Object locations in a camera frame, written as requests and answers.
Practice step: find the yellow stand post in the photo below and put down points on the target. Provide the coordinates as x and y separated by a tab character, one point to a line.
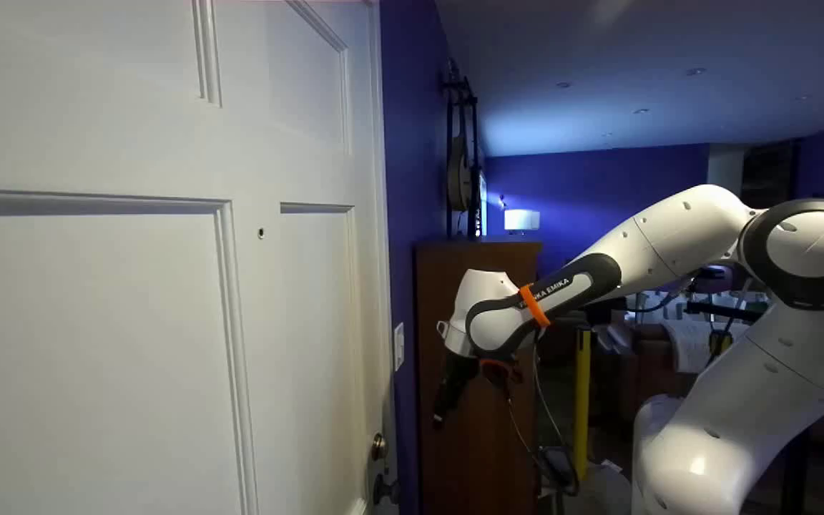
582	405

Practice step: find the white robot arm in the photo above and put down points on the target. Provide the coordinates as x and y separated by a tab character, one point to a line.
705	451

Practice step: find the black metal wall decoration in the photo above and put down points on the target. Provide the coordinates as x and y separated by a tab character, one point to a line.
461	155

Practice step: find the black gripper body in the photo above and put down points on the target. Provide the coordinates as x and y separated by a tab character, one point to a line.
452	385

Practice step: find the brown wooden cabinet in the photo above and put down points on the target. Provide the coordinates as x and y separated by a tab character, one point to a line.
474	465

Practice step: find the white panelled door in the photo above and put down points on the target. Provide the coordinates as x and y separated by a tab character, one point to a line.
193	255

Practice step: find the white light switch plate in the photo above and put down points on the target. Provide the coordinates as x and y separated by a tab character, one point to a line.
398	348

